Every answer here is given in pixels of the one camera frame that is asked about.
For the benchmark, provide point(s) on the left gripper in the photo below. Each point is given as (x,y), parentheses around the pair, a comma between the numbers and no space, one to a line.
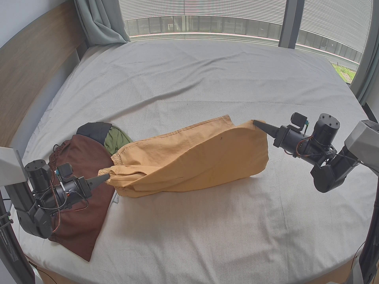
(74,189)

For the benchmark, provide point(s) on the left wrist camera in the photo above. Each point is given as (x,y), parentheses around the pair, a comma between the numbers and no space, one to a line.
(65,171)

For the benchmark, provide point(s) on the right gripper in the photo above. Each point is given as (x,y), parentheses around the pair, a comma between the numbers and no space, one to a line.
(291,139)

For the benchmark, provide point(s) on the bed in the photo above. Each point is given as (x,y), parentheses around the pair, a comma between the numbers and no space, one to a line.
(189,78)

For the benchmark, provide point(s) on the green garment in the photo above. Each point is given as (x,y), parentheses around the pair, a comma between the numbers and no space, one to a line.
(117,139)

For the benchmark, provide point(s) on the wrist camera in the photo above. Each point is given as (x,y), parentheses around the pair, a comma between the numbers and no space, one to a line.
(65,171)
(298,120)

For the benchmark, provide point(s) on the window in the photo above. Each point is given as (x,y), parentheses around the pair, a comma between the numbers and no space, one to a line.
(207,7)

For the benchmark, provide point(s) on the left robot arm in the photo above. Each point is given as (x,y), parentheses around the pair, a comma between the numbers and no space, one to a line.
(29,206)

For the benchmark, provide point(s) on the dark blue garment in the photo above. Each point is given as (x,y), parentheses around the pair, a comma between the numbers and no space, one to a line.
(93,132)

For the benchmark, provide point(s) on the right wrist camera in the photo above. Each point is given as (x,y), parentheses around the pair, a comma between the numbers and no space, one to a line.
(298,120)

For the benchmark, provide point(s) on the grey-green curtain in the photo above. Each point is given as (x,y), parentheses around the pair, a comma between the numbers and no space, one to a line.
(94,19)
(368,55)

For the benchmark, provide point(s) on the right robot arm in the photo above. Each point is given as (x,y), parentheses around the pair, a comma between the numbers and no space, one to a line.
(331,170)

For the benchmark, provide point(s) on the tan trousers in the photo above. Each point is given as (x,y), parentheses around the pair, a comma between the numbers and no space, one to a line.
(201,158)

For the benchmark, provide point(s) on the brown garment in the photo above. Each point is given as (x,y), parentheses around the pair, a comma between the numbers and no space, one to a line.
(83,211)

